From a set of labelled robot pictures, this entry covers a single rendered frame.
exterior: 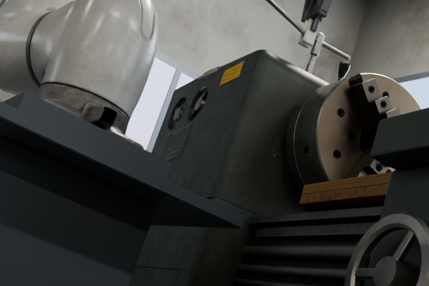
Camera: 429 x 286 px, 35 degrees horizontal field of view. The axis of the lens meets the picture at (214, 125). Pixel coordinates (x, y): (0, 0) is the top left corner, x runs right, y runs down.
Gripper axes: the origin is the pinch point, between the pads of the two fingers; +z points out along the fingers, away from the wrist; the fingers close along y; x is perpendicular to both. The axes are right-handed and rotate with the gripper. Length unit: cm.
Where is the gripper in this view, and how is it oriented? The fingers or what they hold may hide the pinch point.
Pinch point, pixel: (309, 32)
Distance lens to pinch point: 177.3
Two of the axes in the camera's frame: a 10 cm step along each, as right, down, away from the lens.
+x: 8.5, 4.1, 3.4
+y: 4.3, -1.6, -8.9
